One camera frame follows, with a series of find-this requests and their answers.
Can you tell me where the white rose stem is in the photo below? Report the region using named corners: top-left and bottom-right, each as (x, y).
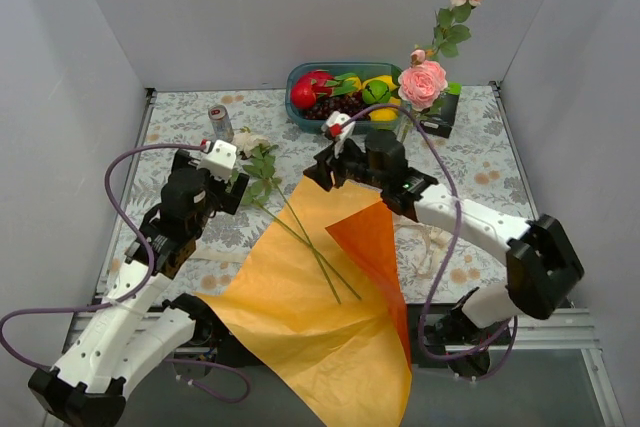
top-left (242, 165), bottom-right (342, 305)
top-left (232, 127), bottom-right (362, 300)

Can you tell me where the pink rose stem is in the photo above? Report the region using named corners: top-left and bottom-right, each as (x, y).
top-left (398, 48), bottom-right (448, 136)

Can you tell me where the cream printed ribbon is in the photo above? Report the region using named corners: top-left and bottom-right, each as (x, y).
top-left (191, 221), bottom-right (450, 279)

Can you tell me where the orange paper bouquet wrap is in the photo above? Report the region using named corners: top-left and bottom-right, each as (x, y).
top-left (206, 179), bottom-right (412, 426)

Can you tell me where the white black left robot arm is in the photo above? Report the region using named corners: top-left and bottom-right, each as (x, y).
top-left (28, 142), bottom-right (248, 426)

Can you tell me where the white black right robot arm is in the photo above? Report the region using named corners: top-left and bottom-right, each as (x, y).
top-left (304, 130), bottom-right (584, 345)

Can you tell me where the clear glass vase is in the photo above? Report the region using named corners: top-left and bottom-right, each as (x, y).
top-left (396, 107), bottom-right (414, 144)

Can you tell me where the yellow lemon front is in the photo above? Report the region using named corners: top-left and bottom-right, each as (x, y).
top-left (369, 108), bottom-right (398, 130)

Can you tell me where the yellow lemon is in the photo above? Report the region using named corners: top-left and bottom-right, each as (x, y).
top-left (369, 108), bottom-right (398, 130)
top-left (361, 75), bottom-right (398, 92)

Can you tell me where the dark grape bunch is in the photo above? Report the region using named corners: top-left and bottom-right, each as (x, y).
top-left (302, 92), bottom-right (367, 120)

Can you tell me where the black green razor package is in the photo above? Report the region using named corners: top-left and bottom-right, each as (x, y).
top-left (419, 82), bottom-right (461, 139)

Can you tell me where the green lime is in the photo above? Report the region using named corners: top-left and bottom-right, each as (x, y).
top-left (362, 79), bottom-right (391, 105)

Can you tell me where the silver drink can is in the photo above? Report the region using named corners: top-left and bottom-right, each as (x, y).
top-left (208, 104), bottom-right (234, 143)

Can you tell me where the yellow lemon top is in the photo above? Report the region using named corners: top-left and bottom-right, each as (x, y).
top-left (361, 75), bottom-right (398, 92)

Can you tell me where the red dragon fruit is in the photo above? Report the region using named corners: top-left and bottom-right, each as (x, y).
top-left (290, 70), bottom-right (353, 110)

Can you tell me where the blue plastic fruit container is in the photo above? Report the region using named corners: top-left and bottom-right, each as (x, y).
top-left (285, 62), bottom-right (401, 133)

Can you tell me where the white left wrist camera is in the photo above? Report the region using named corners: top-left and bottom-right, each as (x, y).
top-left (197, 140), bottom-right (237, 182)

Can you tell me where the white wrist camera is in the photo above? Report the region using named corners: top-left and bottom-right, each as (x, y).
top-left (321, 111), bottom-right (355, 158)
top-left (197, 140), bottom-right (237, 182)

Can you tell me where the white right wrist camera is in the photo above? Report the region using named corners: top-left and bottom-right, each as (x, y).
top-left (321, 111), bottom-right (355, 158)

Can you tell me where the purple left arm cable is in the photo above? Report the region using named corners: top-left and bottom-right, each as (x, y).
top-left (0, 141), bottom-right (251, 404)

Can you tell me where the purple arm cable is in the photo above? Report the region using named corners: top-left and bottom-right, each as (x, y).
top-left (344, 104), bottom-right (519, 381)
top-left (0, 141), bottom-right (251, 404)

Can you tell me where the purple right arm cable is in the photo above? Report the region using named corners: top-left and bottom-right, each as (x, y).
top-left (344, 104), bottom-right (519, 381)

